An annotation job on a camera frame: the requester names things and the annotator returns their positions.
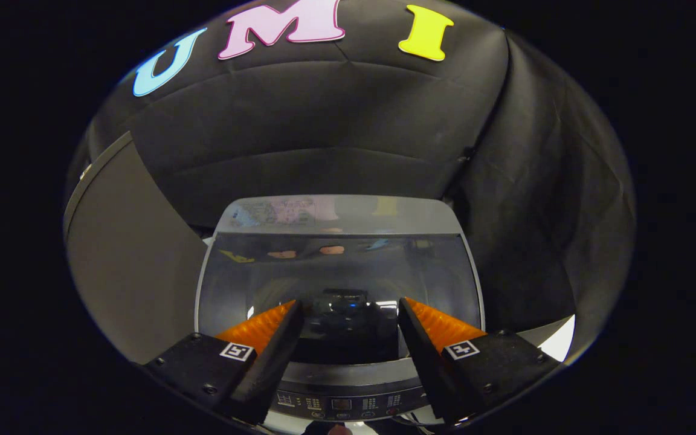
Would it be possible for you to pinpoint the grey washing machine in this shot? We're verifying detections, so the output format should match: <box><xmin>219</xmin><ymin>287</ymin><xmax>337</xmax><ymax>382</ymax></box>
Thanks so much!
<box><xmin>194</xmin><ymin>195</ymin><xmax>486</xmax><ymax>433</ymax></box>

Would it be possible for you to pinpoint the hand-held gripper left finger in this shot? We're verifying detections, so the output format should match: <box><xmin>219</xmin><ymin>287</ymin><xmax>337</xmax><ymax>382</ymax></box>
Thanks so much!
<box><xmin>143</xmin><ymin>299</ymin><xmax>305</xmax><ymax>425</ymax></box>

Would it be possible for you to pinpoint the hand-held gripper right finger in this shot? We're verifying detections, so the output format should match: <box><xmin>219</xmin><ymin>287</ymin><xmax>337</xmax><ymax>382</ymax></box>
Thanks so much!
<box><xmin>398</xmin><ymin>297</ymin><xmax>563</xmax><ymax>424</ymax></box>

